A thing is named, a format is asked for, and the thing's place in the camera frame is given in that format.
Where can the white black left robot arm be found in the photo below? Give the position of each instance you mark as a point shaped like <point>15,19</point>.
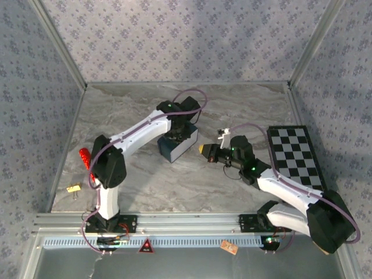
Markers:
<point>139,132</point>

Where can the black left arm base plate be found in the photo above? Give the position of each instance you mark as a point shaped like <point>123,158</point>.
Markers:
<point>130,223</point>

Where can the black white checkerboard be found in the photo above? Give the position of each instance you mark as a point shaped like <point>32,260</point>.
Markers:
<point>293,154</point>

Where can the aluminium corner post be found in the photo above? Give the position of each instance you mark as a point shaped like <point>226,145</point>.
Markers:
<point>315,43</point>
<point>59,43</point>

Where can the wide aluminium extrusion rail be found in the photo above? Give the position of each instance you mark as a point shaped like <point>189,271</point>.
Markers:
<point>189,222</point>

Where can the red glitter cylinder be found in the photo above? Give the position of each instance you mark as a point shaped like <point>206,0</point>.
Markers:
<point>85,157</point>

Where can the grey metal tray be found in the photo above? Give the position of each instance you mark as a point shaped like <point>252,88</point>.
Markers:
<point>189,264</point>

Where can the yellow binder clip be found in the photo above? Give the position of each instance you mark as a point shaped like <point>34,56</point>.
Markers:
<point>72,188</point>

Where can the red triangle warning sticker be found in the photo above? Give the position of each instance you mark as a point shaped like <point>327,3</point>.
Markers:
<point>146,247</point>

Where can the blue starry night tin box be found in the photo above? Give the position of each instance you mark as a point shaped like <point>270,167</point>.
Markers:
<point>181,148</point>

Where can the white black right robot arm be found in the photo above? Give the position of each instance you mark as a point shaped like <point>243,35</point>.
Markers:
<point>290,190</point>

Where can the orange paper tag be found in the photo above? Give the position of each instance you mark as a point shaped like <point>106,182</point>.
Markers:
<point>229,247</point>

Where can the thin aluminium frame rail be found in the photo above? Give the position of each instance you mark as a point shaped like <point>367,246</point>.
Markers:
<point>295,104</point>
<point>66,151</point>

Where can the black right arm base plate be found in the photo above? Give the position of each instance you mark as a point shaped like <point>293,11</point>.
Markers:
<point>247,222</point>

